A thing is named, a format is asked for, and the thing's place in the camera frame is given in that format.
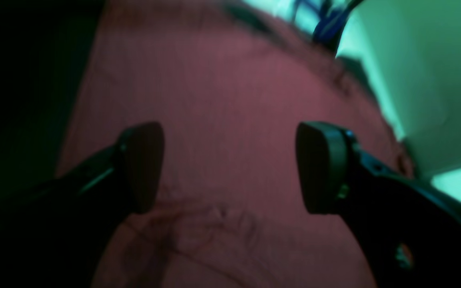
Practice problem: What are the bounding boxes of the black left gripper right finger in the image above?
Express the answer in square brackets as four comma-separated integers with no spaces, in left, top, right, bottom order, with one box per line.
[296,122,461,288]

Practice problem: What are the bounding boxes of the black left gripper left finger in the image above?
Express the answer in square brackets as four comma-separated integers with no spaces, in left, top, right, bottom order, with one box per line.
[0,122,165,288]

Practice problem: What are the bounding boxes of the red long-sleeve shirt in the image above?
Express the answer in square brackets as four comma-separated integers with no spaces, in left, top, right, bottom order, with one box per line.
[57,0,412,288]

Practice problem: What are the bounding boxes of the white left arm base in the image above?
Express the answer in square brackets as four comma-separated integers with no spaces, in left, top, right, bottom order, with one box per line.
[341,0,461,201]

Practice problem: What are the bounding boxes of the orange blue front clamp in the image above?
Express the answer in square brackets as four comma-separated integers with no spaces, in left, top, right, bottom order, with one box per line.
[292,0,364,54]

